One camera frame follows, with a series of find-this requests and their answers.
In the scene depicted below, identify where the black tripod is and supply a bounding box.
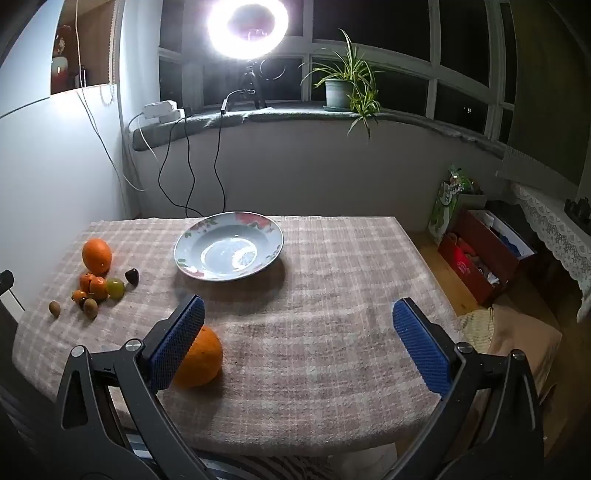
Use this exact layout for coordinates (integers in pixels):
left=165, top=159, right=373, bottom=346
left=238, top=60, right=267, bottom=110

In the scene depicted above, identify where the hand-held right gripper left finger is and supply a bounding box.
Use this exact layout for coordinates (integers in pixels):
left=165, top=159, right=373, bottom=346
left=46, top=295, right=218, bottom=480

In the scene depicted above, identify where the white cabinet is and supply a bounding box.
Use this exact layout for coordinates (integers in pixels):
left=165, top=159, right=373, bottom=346
left=0, top=83, right=131, bottom=296

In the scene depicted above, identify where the white window frame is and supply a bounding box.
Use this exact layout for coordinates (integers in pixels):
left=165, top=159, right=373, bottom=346
left=159, top=0, right=518, bottom=148

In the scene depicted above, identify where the ring light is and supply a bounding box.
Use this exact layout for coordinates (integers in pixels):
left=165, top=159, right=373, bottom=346
left=206, top=0, right=290, bottom=61

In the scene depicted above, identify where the white flat cable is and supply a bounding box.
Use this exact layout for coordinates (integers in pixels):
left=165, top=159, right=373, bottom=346
left=128, top=111, right=160, bottom=161

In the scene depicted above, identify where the grey windowsill cover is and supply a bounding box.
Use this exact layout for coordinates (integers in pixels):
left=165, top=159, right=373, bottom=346
left=131, top=102, right=509, bottom=154

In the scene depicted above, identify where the white power strip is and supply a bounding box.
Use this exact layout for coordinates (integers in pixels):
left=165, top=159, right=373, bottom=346
left=143, top=99, right=185, bottom=124

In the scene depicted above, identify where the black cable with controller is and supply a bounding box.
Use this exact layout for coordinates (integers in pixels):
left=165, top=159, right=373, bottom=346
left=203, top=88, right=257, bottom=217

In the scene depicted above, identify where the large orange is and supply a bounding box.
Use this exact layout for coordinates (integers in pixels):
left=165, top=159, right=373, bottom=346
left=82, top=237, right=113, bottom=274
left=172, top=325, right=223, bottom=388

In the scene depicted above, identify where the red ornament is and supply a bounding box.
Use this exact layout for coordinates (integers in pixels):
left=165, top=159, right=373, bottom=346
left=51, top=23, right=77, bottom=94

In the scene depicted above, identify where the thin white cable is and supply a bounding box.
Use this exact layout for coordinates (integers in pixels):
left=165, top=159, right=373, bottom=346
left=74, top=0, right=141, bottom=192

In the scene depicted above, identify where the black power cable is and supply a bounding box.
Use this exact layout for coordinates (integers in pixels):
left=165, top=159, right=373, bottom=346
left=158, top=117, right=206, bottom=217

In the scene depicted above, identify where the floral white plate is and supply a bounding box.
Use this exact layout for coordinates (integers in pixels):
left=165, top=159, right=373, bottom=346
left=174, top=211, right=284, bottom=281

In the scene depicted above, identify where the red cardboard box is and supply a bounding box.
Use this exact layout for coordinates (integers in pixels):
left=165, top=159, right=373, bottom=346
left=438, top=209, right=539, bottom=308

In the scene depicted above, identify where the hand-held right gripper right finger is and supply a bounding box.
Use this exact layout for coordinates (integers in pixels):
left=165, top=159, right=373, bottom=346
left=388, top=298, right=548, bottom=480

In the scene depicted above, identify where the green printed bag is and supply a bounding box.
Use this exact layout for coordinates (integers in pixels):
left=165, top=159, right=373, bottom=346
left=427, top=165, right=488, bottom=245

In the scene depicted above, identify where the white lace cloth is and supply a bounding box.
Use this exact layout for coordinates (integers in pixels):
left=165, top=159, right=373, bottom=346
left=510, top=182, right=591, bottom=324

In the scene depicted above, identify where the beige cushion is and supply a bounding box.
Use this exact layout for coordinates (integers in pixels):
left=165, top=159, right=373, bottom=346
left=459, top=307, right=563, bottom=402

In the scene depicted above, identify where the checked beige tablecloth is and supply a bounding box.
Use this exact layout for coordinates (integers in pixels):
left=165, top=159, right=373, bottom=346
left=11, top=215, right=467, bottom=457

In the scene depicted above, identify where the dark curtain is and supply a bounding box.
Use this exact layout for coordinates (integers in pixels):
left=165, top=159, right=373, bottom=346
left=505, top=0, right=591, bottom=155

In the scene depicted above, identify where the potted spider plant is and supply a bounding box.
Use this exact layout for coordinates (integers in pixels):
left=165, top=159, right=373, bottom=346
left=300, top=28, right=384, bottom=139

